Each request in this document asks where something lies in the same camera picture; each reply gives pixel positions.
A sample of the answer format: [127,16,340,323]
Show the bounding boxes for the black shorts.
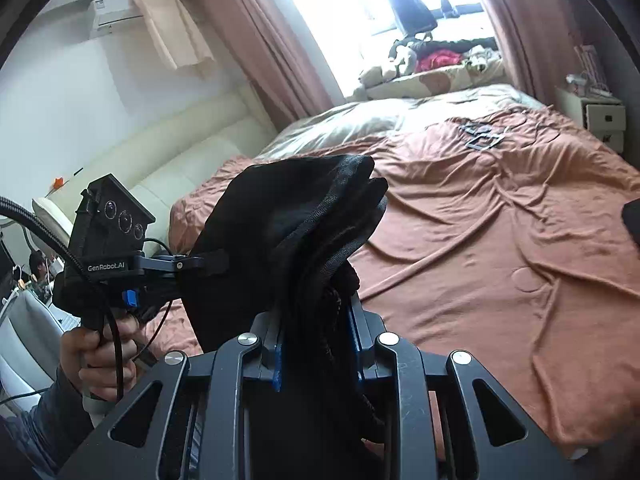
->
[182,155,387,479]

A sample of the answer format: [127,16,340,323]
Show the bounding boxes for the person's left forearm grey sleeve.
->
[1,366,94,479]

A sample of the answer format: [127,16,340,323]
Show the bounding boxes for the person's left hand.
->
[60,315,142,402]

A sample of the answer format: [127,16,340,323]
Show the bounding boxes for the orange-brown bed sheet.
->
[144,104,640,461]

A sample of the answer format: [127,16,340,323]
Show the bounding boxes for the cream padded headboard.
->
[32,84,277,243]

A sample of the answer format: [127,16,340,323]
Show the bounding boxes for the beige blanket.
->
[255,84,544,162]

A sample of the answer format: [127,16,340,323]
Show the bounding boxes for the pile of clothes on windowsill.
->
[358,34,500,89]

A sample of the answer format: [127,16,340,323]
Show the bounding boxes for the bear print pillow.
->
[347,55,508,102]

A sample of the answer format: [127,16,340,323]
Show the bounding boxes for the folded black garment stack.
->
[622,200,640,246]

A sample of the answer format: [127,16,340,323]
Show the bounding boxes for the left pink curtain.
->
[194,0,345,130]

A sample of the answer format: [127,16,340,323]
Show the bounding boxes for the pink curtain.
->
[194,0,345,130]
[483,0,582,104]

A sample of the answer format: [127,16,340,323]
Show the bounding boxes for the cream nightstand with drawers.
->
[555,88,627,155]

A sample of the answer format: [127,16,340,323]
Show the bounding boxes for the striped bag on nightstand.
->
[574,44,612,96]

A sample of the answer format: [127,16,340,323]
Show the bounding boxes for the right pink curtain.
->
[483,0,582,104]

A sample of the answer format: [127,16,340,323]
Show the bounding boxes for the black braided cable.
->
[0,196,126,403]

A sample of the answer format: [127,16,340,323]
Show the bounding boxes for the beige cloth hanging on wall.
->
[134,0,215,70]

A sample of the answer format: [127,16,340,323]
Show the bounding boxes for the white wall air conditioner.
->
[88,0,143,38]

